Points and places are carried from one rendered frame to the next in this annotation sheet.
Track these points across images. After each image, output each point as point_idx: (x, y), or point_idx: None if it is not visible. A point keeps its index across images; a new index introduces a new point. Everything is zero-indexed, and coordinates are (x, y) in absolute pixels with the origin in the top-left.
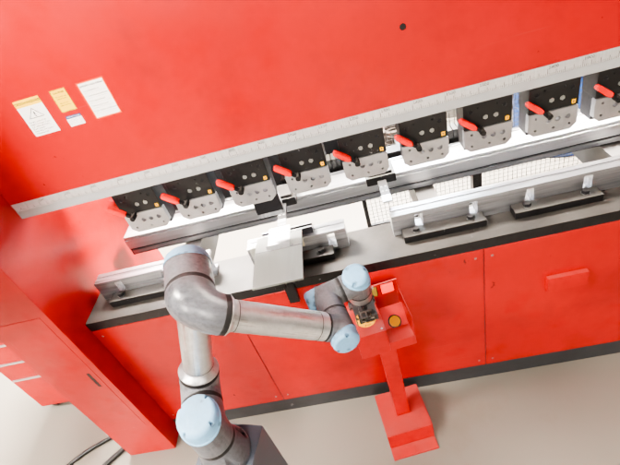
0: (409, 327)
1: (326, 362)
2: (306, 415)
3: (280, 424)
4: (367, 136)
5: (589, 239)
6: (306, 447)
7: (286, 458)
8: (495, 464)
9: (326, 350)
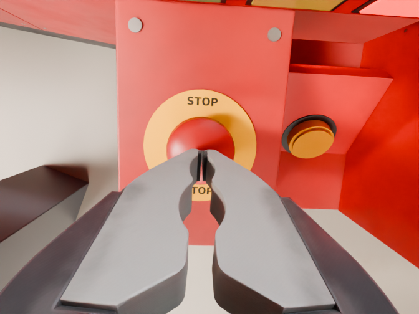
0: (337, 174)
1: (104, 22)
2: (85, 58)
3: (43, 57)
4: None
5: None
6: (80, 103)
7: (50, 107)
8: None
9: (98, 9)
